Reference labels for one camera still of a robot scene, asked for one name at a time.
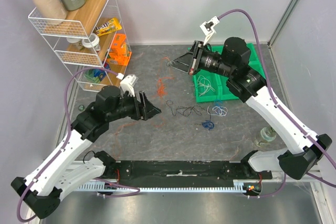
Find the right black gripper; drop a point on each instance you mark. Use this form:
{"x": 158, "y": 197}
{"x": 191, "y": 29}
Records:
{"x": 195, "y": 57}

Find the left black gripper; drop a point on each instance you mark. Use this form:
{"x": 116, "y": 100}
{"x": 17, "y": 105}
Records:
{"x": 149, "y": 109}

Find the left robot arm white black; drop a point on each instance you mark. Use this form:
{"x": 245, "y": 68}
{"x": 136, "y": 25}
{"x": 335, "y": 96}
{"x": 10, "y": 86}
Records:
{"x": 44, "y": 188}

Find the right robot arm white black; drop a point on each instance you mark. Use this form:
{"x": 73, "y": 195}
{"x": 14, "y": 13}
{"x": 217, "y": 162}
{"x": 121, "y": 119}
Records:
{"x": 304, "y": 147}

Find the green six-compartment bin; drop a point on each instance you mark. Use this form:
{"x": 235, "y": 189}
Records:
{"x": 210, "y": 87}

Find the green blue toy car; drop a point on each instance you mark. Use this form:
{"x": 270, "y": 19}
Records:
{"x": 94, "y": 75}

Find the orange snack box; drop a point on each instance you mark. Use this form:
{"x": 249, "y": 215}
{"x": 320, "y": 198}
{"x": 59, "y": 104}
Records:
{"x": 119, "y": 52}

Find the yellow candy bag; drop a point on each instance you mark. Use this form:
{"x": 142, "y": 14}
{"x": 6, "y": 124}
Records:
{"x": 108, "y": 27}

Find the clear glass bottle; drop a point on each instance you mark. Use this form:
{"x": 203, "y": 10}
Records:
{"x": 266, "y": 136}

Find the beige pump bottle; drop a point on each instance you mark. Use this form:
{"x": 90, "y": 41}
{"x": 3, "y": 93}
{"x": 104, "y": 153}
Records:
{"x": 52, "y": 10}

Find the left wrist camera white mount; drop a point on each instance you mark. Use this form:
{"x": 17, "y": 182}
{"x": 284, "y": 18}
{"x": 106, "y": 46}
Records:
{"x": 127, "y": 83}

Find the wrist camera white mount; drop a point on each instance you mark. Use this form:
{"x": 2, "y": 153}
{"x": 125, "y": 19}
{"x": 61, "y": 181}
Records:
{"x": 208, "y": 29}
{"x": 127, "y": 83}

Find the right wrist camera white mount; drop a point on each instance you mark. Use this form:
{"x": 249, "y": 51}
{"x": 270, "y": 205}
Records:
{"x": 208, "y": 29}

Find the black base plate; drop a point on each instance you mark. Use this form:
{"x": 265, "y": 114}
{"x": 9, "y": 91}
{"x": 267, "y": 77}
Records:
{"x": 162, "y": 169}

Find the white wire shelf rack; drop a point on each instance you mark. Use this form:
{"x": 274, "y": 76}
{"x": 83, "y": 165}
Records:
{"x": 80, "y": 24}

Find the slotted cable duct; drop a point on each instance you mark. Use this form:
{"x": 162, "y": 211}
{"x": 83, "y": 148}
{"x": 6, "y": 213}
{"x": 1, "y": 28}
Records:
{"x": 101, "y": 187}

